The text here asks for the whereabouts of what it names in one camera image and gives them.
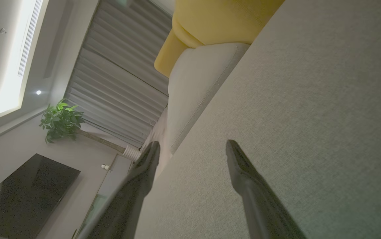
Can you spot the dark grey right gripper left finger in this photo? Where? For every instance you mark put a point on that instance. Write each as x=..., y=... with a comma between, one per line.
x=134, y=199

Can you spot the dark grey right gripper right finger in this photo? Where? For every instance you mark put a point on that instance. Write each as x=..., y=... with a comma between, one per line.
x=260, y=205

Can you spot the light grey television cabinet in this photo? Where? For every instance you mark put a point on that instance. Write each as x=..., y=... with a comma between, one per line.
x=105, y=192

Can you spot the large grey fabric sofa seat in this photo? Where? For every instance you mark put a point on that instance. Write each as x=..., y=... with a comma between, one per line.
x=310, y=116

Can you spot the black flat screen television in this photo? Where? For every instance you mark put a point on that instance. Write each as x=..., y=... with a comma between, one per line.
x=27, y=196

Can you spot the green leafy house plant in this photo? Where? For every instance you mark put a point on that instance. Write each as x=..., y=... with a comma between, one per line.
x=60, y=121

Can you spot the grey pleated curtain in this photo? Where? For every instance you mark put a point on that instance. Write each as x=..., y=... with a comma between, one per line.
x=117, y=73

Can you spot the grey stitched sofa cushion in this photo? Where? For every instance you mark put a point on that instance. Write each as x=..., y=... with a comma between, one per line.
x=197, y=86

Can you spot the yellow upholstered cushion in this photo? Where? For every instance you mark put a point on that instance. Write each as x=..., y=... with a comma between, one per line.
x=217, y=20

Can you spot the small white wall device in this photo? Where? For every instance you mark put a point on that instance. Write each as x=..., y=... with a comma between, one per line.
x=105, y=167

